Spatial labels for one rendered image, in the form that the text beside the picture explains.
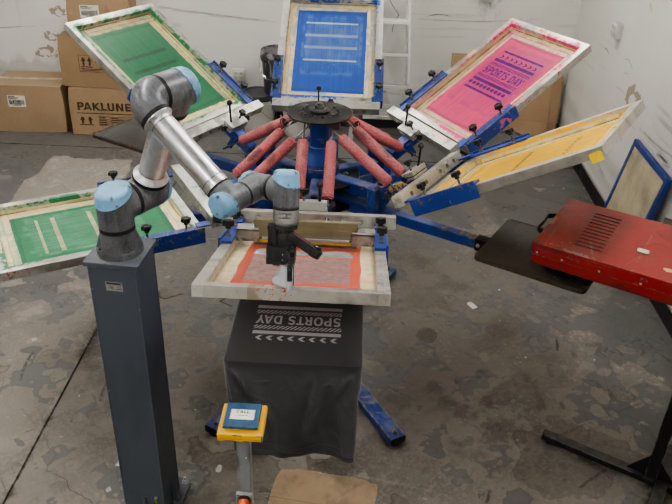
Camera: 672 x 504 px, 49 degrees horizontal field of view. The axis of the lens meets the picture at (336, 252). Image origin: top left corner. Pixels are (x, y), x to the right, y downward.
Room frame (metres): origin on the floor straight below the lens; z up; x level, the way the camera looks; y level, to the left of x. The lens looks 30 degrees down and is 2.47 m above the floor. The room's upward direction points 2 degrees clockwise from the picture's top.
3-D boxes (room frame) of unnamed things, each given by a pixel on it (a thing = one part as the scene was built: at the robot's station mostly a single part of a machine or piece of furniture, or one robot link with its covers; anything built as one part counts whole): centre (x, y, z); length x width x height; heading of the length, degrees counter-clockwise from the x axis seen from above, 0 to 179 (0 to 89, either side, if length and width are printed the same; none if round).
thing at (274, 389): (1.87, 0.13, 0.74); 0.45 x 0.03 x 0.43; 89
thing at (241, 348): (2.10, 0.12, 0.95); 0.48 x 0.44 x 0.01; 179
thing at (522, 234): (2.87, -0.48, 0.91); 1.34 x 0.40 x 0.08; 59
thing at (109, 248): (2.12, 0.72, 1.25); 0.15 x 0.15 x 0.10
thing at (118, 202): (2.12, 0.71, 1.37); 0.13 x 0.12 x 0.14; 147
